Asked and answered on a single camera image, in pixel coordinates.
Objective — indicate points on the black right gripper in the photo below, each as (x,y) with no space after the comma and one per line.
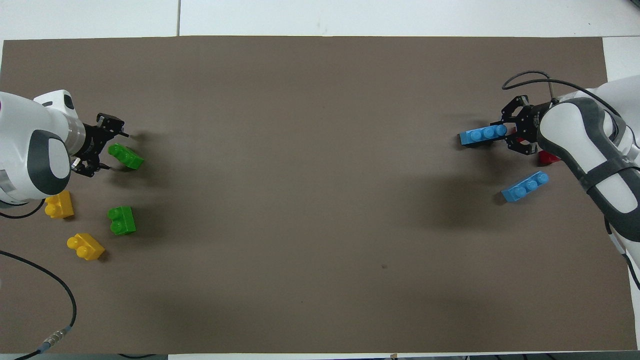
(530,122)

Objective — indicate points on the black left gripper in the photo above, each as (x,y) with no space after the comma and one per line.
(95,145)

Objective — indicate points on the green two-stud toy brick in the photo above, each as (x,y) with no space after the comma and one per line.
(127,157)
(122,221)

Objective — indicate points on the blue three-stud toy brick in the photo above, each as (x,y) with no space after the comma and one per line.
(525,187)
(482,135)

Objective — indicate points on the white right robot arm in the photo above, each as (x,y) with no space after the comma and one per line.
(575,130)

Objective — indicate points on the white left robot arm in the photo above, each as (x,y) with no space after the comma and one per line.
(25,145)

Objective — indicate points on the yellow two-stud toy brick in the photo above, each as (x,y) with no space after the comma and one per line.
(87,247)
(60,205)

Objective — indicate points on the brown table mat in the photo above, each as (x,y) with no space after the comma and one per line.
(320,150)

